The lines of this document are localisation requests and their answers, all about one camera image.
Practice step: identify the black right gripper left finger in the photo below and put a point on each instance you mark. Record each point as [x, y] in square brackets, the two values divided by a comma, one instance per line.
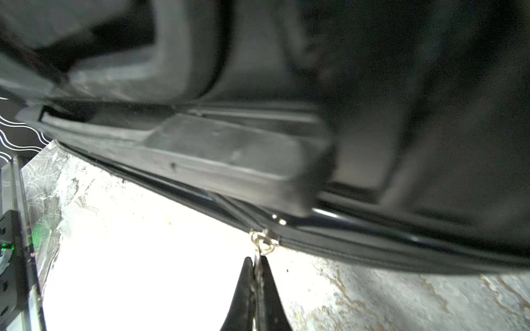
[241, 313]

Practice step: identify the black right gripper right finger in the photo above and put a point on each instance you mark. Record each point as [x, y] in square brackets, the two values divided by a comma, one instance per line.
[270, 314]

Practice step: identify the black ribbed hard-shell suitcase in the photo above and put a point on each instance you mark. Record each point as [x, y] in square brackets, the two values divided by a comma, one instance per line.
[394, 134]

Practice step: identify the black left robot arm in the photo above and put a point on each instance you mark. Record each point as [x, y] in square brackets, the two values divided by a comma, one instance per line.
[14, 279]

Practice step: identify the silver zipper pull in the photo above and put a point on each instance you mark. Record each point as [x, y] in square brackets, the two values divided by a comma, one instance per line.
[265, 242]

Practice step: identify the aluminium frame post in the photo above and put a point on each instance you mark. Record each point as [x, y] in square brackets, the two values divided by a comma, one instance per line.
[13, 198]

